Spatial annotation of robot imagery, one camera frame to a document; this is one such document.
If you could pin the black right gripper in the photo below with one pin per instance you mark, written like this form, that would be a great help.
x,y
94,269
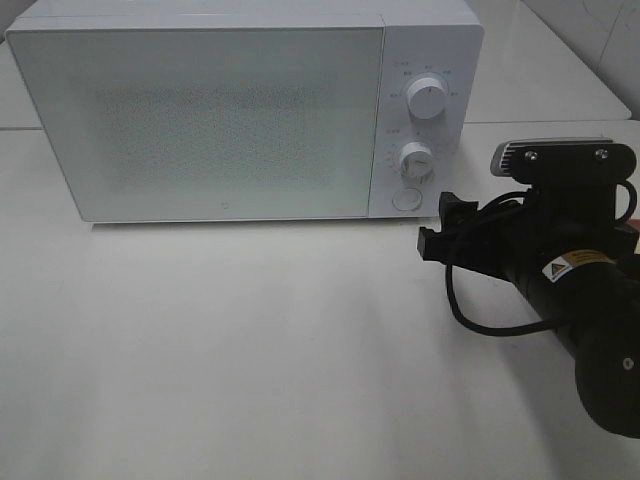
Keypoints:
x,y
525,231

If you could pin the round white door button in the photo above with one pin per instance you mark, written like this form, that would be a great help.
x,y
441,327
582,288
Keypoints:
x,y
407,199

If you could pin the white microwave door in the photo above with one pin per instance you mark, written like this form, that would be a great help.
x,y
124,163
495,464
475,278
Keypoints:
x,y
151,126

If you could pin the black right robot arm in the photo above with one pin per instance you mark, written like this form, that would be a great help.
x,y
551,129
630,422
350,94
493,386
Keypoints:
x,y
594,309

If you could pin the lower white timer knob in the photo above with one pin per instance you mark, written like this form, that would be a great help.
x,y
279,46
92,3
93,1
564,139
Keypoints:
x,y
415,160

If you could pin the upper white power knob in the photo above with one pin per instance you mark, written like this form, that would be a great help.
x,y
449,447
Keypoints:
x,y
426,96

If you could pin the white microwave oven body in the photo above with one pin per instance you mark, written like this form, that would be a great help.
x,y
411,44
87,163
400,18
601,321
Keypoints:
x,y
443,38

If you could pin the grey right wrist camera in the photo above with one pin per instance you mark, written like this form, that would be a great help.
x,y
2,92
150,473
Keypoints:
x,y
564,162

